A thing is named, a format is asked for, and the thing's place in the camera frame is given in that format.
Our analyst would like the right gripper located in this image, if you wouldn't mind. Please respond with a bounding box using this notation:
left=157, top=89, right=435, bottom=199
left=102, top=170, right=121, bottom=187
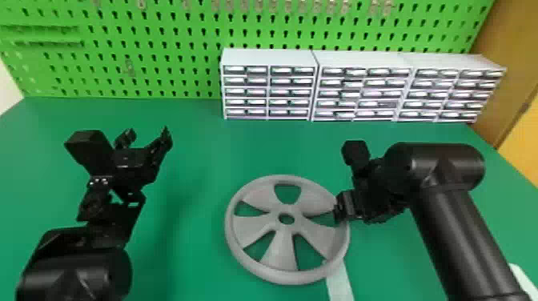
left=331, top=183, right=405, bottom=225

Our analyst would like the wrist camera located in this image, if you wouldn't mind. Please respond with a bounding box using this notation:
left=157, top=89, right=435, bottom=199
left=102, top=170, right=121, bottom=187
left=63, top=129, right=116, bottom=178
left=340, top=139, right=373, bottom=175

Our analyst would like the white drawer cabinet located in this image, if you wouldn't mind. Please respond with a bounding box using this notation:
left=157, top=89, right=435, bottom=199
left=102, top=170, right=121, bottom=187
left=396, top=54, right=508, bottom=125
left=219, top=47, right=319, bottom=122
left=311, top=50, right=415, bottom=122

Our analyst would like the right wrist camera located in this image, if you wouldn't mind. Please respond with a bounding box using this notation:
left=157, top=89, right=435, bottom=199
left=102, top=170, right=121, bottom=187
left=340, top=139, right=373, bottom=175

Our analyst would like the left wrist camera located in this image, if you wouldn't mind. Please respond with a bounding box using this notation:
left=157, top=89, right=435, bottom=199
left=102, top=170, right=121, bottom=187
left=63, top=129, right=116, bottom=178

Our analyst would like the grey wheel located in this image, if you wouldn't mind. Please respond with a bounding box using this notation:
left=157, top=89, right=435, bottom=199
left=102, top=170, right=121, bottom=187
left=223, top=174, right=351, bottom=287

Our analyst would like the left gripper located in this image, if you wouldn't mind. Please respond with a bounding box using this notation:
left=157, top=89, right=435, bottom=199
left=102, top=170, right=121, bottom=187
left=106, top=125, right=175, bottom=199

